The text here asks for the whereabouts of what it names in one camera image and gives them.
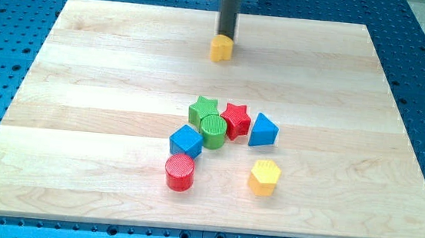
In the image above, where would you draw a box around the green cylinder block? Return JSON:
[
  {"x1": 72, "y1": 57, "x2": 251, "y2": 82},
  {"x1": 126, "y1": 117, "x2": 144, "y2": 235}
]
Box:
[{"x1": 199, "y1": 114, "x2": 227, "y2": 150}]

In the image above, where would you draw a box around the blue cube block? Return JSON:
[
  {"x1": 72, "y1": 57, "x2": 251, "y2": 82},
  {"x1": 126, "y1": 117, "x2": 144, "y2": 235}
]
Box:
[{"x1": 169, "y1": 124, "x2": 203, "y2": 159}]

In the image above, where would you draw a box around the red cylinder block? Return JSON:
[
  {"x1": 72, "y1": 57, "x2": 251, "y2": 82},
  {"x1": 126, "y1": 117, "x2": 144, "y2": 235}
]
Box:
[{"x1": 164, "y1": 153, "x2": 195, "y2": 192}]

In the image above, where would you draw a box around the yellow heart block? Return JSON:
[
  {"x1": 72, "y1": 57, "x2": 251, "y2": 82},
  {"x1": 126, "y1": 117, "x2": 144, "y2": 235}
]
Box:
[{"x1": 209, "y1": 34, "x2": 234, "y2": 62}]

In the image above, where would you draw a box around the green star block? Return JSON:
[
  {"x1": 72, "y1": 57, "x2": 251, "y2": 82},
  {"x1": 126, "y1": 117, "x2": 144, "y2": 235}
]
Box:
[{"x1": 188, "y1": 96, "x2": 218, "y2": 128}]

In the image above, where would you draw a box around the light wooden board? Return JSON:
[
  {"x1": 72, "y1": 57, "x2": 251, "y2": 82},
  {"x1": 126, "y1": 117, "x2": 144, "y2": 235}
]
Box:
[{"x1": 0, "y1": 0, "x2": 425, "y2": 238}]

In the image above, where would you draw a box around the blue triangle block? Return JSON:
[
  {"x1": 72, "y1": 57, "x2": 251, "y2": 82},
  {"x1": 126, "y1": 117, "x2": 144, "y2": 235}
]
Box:
[{"x1": 248, "y1": 112, "x2": 279, "y2": 147}]

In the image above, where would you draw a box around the red star block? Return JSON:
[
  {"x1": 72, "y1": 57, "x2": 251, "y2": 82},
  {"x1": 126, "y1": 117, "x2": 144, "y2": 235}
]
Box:
[{"x1": 221, "y1": 103, "x2": 251, "y2": 140}]

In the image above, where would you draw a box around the yellow hexagon block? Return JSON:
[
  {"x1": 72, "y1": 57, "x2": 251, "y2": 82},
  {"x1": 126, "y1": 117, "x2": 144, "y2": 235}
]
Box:
[{"x1": 247, "y1": 159, "x2": 281, "y2": 197}]

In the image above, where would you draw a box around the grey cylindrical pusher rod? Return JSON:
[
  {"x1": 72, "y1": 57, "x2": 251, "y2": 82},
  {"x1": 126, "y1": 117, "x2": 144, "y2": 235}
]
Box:
[{"x1": 217, "y1": 0, "x2": 241, "y2": 40}]

